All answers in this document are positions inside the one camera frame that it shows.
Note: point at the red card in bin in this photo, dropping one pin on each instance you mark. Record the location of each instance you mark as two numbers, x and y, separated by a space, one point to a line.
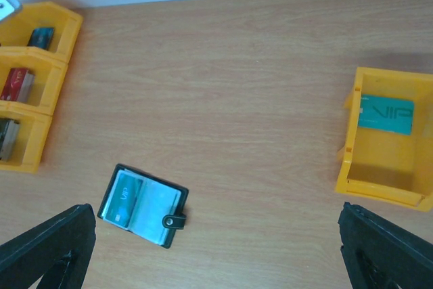
18 85

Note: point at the dark VIP card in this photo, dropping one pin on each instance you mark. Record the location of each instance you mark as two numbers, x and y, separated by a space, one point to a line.
9 133

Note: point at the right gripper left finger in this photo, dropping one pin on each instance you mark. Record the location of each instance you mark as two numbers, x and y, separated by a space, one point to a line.
55 253

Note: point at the black card holder wallet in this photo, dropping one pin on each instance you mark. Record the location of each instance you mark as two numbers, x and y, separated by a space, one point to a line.
158 211

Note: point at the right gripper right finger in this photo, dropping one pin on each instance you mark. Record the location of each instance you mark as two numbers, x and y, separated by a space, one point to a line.
380 254

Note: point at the blue credit card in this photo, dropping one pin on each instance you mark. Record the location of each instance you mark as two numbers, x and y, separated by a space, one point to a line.
122 199
41 37

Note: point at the yellow bin far left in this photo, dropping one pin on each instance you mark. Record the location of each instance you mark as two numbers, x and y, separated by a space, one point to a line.
16 30

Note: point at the yellow bin middle left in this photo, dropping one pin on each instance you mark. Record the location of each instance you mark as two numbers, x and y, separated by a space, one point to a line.
49 78

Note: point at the yellow bin near left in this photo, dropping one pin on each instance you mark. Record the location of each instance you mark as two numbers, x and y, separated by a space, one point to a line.
32 134

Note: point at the green card in right bin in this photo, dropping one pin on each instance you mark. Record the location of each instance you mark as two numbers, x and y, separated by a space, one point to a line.
386 114

